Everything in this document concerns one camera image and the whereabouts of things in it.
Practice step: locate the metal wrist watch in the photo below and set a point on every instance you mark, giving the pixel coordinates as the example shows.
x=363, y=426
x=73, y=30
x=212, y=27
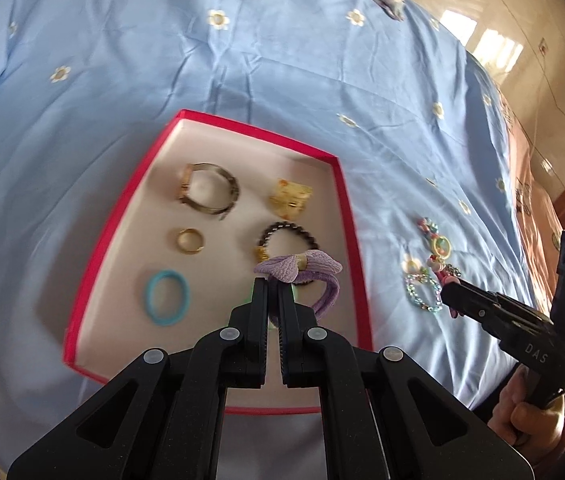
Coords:
x=186, y=180

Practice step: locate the yellow hair claw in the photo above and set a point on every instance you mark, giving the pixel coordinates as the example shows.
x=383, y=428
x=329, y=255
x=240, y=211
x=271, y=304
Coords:
x=290, y=195

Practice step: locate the blue flowered bedsheet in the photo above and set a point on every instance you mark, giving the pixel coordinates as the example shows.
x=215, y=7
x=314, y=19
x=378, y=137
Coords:
x=112, y=60

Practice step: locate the person's right hand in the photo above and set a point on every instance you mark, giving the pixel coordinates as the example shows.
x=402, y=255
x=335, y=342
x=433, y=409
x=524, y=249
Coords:
x=527, y=417

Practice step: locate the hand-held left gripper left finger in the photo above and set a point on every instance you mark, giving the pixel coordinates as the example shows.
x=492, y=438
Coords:
x=261, y=307

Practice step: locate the red-rimmed white tray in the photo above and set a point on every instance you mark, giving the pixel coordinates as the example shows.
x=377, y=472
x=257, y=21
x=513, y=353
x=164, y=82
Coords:
x=242, y=160

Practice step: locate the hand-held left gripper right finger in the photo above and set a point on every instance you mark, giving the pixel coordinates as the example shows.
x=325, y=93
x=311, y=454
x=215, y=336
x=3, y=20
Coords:
x=286, y=312

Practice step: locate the pink printed blanket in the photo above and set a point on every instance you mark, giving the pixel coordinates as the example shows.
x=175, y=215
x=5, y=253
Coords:
x=532, y=200

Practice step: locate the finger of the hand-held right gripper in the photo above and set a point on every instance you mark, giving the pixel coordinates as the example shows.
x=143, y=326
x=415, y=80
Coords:
x=482, y=317
x=472, y=296

